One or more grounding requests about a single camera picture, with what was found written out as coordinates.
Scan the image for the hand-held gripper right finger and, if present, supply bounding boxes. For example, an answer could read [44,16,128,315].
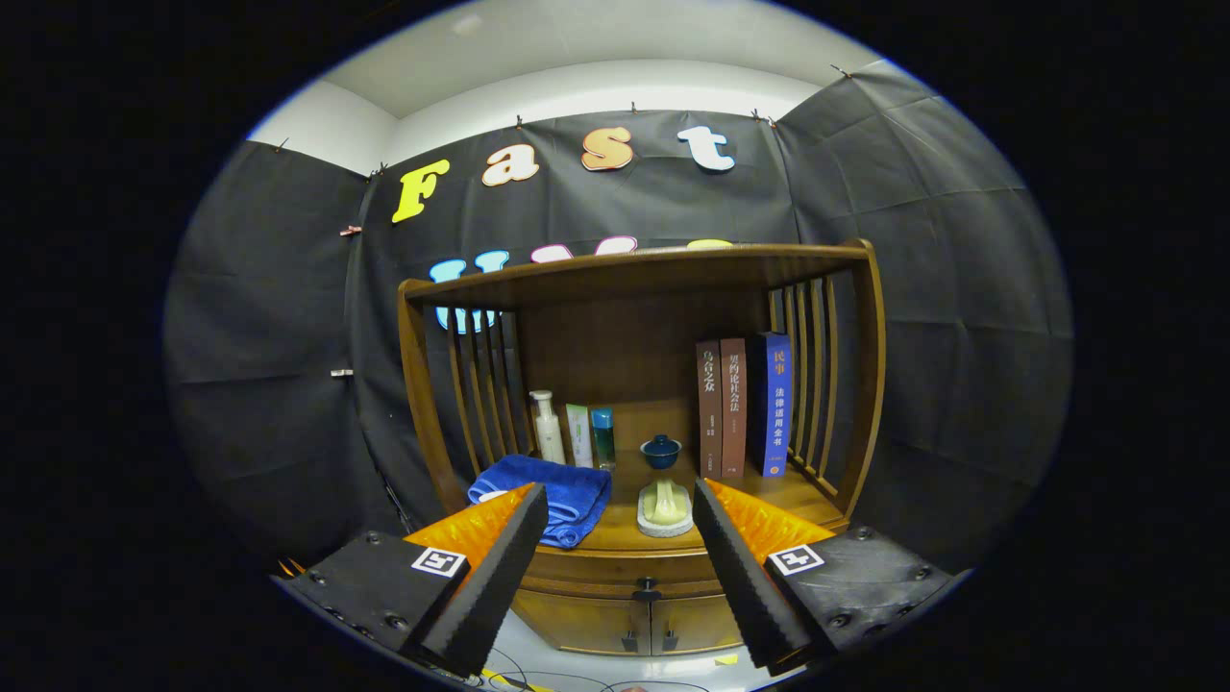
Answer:
[692,477,972,676]

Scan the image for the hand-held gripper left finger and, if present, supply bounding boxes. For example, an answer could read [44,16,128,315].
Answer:
[274,481,551,679]

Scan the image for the wooden drawer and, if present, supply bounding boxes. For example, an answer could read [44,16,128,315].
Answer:
[524,546,731,602]

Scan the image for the wooden cabinet door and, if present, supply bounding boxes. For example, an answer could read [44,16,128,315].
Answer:
[652,594,755,657]
[509,588,654,657]

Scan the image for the wooden countertop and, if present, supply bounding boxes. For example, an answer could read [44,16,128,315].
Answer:
[459,447,851,556]

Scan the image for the brown wooden cabinet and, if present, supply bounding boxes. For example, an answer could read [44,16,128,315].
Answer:
[397,238,887,659]

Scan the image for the blue folded towel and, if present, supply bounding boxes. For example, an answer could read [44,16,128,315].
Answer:
[468,454,613,550]

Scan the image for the white pump bottle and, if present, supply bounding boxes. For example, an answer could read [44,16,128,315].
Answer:
[529,389,568,466]

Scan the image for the reddish brown book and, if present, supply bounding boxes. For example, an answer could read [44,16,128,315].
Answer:
[720,337,749,481]

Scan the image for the dark brown book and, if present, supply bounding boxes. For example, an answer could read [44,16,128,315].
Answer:
[696,339,724,480]

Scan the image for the white green tube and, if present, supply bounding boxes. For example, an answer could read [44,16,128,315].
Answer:
[565,404,595,469]

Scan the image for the blue book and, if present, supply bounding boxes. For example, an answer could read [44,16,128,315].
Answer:
[748,332,794,479]

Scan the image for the teal bottle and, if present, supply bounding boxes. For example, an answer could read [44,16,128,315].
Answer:
[590,408,618,472]

